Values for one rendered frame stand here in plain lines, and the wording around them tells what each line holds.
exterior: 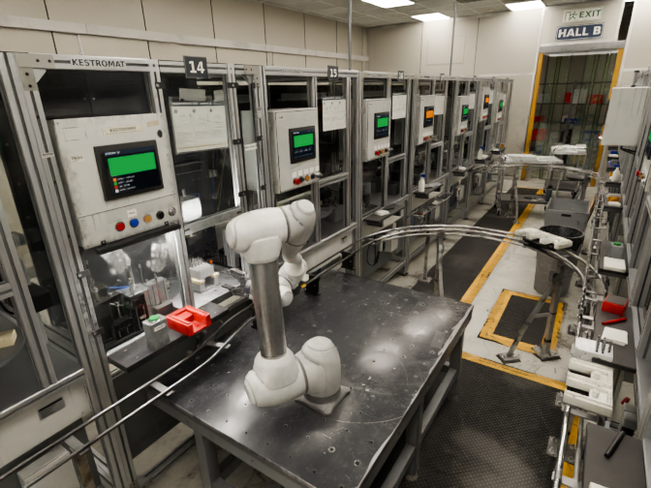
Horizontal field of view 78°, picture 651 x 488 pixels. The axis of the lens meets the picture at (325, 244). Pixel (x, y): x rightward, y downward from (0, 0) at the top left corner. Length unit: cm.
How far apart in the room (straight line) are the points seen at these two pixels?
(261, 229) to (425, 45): 913
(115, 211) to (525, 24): 888
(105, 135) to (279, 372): 108
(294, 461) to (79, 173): 126
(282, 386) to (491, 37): 897
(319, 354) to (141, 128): 113
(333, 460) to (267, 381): 36
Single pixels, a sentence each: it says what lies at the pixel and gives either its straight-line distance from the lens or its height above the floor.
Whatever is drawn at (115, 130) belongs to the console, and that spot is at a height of 178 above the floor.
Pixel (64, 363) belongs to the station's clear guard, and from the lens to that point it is 187.
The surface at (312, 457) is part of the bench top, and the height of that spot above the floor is 68.
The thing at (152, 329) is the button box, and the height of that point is 100.
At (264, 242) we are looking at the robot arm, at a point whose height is 142.
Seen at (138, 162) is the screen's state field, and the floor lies 166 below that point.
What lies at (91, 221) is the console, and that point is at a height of 147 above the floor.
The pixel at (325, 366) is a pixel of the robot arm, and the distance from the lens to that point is 166.
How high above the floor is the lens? 189
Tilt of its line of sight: 21 degrees down
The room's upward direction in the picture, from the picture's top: 1 degrees counter-clockwise
